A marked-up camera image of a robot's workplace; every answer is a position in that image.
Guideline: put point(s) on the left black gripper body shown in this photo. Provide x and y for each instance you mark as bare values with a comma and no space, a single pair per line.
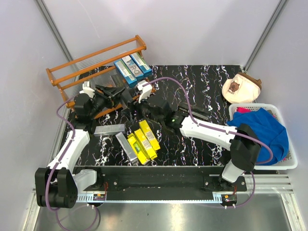
100,102

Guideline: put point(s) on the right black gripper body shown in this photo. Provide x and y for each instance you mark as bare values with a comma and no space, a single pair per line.
141,107

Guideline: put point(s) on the blue toothpaste box with label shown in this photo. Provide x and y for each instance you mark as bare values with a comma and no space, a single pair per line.
126,73

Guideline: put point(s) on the blue toothpaste box plain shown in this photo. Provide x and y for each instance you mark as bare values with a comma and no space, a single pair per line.
133,67

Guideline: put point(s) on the silver black toothpaste box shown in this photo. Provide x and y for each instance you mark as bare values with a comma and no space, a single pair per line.
118,81

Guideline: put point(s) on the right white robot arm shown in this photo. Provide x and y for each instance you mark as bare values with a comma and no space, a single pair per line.
241,142

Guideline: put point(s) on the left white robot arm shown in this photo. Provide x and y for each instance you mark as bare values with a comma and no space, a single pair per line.
56,185

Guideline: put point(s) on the orange wooden shelf rack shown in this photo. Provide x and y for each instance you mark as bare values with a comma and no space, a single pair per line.
96,67

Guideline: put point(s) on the yellow toothpaste box right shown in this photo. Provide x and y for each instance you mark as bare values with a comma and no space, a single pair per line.
149,135

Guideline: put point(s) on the yellow toothpaste box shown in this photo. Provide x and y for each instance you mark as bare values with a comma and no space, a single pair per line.
145,144
149,135
138,150

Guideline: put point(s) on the silver toothpaste box flat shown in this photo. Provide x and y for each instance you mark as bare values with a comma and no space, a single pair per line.
108,130

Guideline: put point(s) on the yellow toothpaste box middle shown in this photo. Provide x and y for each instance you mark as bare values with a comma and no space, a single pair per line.
145,144

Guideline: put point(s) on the yellow toothpaste box left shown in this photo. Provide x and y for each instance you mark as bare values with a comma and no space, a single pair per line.
138,150

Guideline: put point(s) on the silver toothpaste box angled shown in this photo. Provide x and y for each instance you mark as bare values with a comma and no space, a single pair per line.
127,148

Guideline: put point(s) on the pink cloth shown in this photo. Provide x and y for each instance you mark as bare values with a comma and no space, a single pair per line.
242,110

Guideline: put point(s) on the blue cloth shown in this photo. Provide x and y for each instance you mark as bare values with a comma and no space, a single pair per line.
268,131

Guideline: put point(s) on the white plastic basket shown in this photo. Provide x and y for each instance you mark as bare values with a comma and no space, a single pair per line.
290,161

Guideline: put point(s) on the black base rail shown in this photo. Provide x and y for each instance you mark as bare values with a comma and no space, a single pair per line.
161,184

